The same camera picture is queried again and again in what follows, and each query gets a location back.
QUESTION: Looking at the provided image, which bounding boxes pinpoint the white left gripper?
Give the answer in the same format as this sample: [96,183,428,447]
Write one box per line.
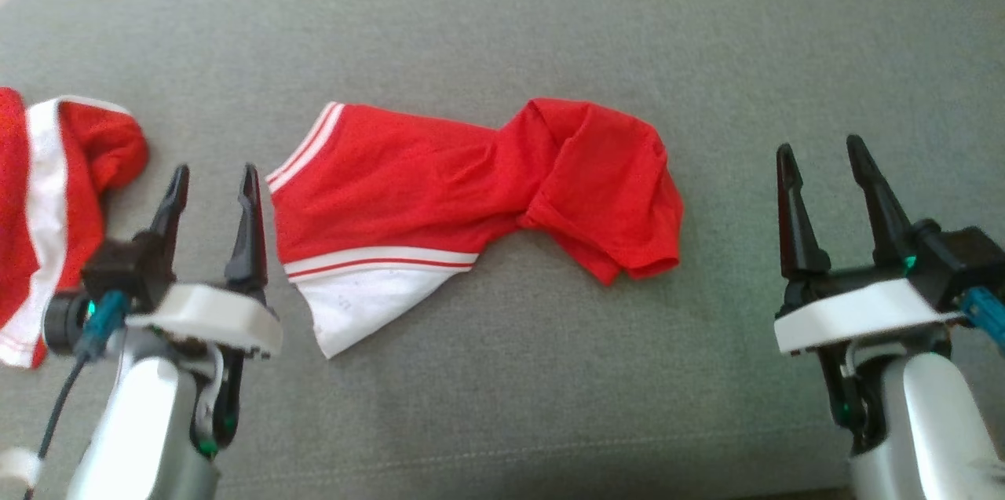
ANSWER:
[124,162,284,459]

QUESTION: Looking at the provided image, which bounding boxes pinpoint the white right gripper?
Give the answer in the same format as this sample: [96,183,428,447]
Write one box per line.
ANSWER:
[773,134,964,452]

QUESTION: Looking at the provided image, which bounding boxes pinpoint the red jersey with white panel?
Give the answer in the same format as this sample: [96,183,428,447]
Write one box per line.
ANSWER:
[265,97,685,360]

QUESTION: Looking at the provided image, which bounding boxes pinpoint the red shorts with Bulls print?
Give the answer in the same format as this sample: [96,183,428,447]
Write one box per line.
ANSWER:
[0,86,150,370]

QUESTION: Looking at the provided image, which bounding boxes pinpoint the large grey sofa chaise cushion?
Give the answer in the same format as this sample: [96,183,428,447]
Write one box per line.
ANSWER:
[0,0,1005,500]

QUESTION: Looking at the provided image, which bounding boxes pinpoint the left arm cable blue plug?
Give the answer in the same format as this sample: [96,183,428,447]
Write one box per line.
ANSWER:
[22,290,131,500]

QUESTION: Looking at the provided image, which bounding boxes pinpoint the arm cable blue plug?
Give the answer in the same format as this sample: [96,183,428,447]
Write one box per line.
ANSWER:
[959,286,1005,349]
[22,290,131,500]

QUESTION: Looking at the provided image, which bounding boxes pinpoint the right arm cable blue plug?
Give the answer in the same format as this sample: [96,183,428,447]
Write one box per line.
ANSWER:
[959,286,1005,349]

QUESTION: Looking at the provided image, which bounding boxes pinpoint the white cable strap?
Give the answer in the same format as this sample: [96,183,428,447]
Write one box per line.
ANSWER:
[0,447,42,490]

